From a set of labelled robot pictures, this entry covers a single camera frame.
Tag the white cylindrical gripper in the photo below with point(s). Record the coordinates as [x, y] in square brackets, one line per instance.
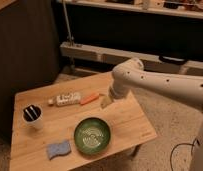
[114, 93]

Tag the green ceramic bowl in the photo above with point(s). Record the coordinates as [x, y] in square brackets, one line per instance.
[92, 136]

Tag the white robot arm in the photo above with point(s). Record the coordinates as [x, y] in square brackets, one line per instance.
[186, 89]

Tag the orange carrot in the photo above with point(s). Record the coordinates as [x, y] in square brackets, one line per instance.
[89, 98]

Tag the clear plastic bottle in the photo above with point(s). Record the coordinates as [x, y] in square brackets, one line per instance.
[65, 99]

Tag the white lower shelf board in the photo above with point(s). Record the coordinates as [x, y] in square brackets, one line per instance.
[115, 56]

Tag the wooden table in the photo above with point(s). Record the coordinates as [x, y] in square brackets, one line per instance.
[128, 123]

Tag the blue sponge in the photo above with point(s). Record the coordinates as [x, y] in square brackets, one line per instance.
[58, 149]

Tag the metal stand pole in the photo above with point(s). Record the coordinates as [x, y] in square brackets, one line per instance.
[72, 62]

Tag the black object on shelf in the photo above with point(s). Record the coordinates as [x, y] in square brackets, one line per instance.
[172, 61]

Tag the white cup with black utensils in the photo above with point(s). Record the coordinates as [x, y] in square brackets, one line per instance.
[32, 116]

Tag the white upper shelf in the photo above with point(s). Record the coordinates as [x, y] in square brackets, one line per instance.
[144, 8]

